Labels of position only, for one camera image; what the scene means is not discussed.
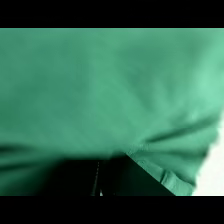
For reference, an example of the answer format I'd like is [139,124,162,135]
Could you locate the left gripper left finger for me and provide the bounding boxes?
[53,159,101,197]

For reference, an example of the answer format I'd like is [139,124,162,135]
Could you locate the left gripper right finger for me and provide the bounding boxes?
[99,152,176,197]

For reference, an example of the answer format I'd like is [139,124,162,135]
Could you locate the green T-shirt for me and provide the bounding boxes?
[0,28,224,197]

